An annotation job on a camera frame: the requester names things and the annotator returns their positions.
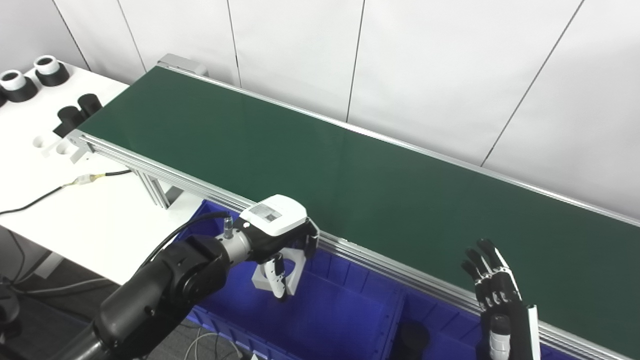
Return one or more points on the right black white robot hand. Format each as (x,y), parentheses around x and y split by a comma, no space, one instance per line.
(505,310)

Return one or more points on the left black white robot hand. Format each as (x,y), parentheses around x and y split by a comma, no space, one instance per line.
(275,225)

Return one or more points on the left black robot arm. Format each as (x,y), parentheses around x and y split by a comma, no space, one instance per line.
(165,290)

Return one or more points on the blue plastic bin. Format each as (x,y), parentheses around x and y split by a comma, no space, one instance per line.
(330,310)
(440,335)

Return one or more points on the black cylindrical part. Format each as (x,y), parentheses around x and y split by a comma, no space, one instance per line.
(90,105)
(412,342)
(69,122)

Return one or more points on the white square part with hole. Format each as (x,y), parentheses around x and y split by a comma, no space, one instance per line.
(294,270)

